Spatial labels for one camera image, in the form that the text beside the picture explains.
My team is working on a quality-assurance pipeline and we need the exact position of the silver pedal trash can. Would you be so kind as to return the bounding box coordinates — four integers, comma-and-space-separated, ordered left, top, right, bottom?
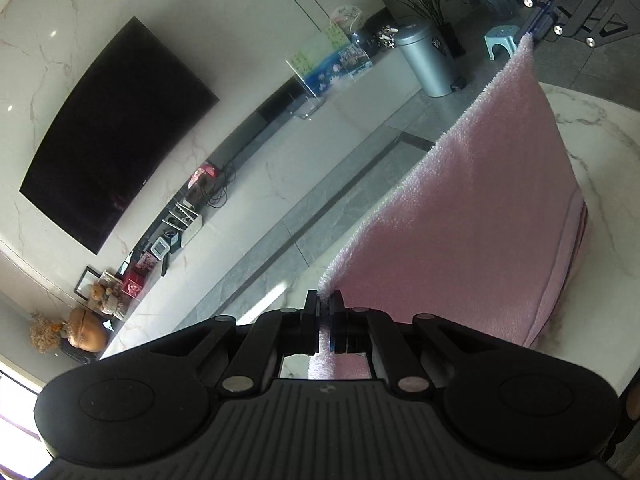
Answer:
394, 16, 469, 99

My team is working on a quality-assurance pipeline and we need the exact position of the lotus painting acrylic stand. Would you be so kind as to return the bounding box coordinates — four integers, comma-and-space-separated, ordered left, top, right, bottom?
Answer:
286, 24, 375, 120

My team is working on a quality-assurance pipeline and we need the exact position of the pink towel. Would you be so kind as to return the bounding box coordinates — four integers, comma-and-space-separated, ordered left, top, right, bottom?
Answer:
307, 32, 587, 382

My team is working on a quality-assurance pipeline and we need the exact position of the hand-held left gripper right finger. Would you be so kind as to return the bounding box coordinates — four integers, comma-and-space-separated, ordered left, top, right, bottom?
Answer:
327, 289, 503, 401

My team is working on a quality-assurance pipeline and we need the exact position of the white round fan ornament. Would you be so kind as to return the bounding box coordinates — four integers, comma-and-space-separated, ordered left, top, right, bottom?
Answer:
331, 5, 364, 32

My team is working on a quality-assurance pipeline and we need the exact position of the marble television cabinet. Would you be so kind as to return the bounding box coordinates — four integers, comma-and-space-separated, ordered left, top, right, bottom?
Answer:
99, 49, 427, 361

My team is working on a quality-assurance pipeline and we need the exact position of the brown gourd ornament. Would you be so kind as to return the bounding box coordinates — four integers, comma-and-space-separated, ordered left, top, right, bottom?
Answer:
67, 307, 109, 354

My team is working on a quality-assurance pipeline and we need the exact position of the white router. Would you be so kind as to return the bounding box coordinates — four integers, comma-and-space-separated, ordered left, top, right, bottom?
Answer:
164, 199, 204, 247

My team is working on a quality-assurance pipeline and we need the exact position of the brown teddy bear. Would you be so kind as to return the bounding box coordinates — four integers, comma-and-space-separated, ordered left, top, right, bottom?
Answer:
89, 282, 124, 319

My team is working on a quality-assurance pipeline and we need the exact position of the black picture frame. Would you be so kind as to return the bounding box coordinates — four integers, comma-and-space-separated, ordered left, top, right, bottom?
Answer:
73, 265, 102, 297

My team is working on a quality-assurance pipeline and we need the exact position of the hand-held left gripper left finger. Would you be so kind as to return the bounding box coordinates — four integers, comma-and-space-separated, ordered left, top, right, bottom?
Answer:
142, 289, 321, 395

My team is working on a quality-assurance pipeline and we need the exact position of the red patterned box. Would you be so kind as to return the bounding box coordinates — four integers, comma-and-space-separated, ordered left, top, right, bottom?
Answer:
121, 269, 147, 297

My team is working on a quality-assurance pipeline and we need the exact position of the light blue plastic stool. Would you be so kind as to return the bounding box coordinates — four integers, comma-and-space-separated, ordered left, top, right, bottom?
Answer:
484, 24, 522, 59

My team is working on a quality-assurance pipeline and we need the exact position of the dried flower bunch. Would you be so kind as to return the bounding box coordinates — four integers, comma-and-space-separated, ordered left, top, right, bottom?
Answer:
28, 311, 69, 356

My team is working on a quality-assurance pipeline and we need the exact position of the black wall television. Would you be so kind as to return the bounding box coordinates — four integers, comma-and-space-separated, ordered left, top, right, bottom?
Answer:
19, 15, 221, 255

